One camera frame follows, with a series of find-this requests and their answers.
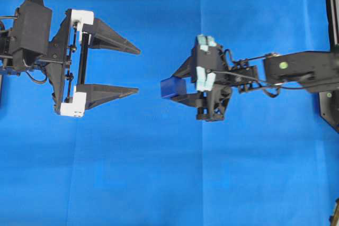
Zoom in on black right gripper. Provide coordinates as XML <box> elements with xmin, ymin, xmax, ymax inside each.
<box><xmin>168</xmin><ymin>46</ymin><xmax>260</xmax><ymax>122</ymax></box>

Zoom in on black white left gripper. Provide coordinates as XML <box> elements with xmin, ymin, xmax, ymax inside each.
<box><xmin>46</xmin><ymin>9</ymin><xmax>141</xmax><ymax>116</ymax></box>

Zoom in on blue cube block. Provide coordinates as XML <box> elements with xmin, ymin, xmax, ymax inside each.
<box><xmin>160</xmin><ymin>76</ymin><xmax>186</xmax><ymax>99</ymax></box>

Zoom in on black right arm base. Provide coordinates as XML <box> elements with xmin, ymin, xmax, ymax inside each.
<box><xmin>319</xmin><ymin>0</ymin><xmax>338</xmax><ymax>131</ymax></box>

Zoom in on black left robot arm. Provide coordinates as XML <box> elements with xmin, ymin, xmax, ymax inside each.
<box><xmin>1</xmin><ymin>2</ymin><xmax>140</xmax><ymax>117</ymax></box>

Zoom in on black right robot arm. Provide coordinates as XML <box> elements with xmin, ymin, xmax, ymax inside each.
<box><xmin>160</xmin><ymin>46</ymin><xmax>338</xmax><ymax>122</ymax></box>

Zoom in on blue table mat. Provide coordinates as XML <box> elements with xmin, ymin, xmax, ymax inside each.
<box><xmin>1</xmin><ymin>0</ymin><xmax>338</xmax><ymax>225</ymax></box>

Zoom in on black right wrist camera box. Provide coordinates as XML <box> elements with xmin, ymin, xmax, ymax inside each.
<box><xmin>190</xmin><ymin>34</ymin><xmax>224</xmax><ymax>92</ymax></box>

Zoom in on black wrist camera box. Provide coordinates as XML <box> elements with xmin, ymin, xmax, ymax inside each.
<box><xmin>190</xmin><ymin>34</ymin><xmax>224</xmax><ymax>92</ymax></box>
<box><xmin>9</xmin><ymin>0</ymin><xmax>52</xmax><ymax>66</ymax></box>

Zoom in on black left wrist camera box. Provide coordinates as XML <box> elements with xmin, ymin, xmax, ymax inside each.
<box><xmin>9</xmin><ymin>0</ymin><xmax>52</xmax><ymax>66</ymax></box>

